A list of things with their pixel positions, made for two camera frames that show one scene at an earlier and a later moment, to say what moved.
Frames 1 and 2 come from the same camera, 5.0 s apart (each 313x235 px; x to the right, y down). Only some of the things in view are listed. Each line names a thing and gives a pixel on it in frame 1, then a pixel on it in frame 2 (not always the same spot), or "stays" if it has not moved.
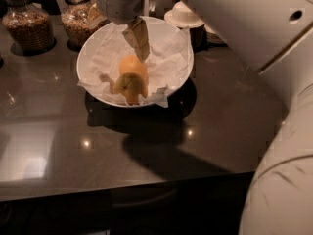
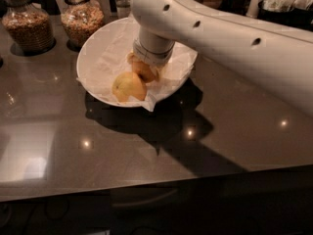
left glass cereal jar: [27, 25] stays
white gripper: [119, 8] -> [151, 56]
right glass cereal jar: [80, 18] stays
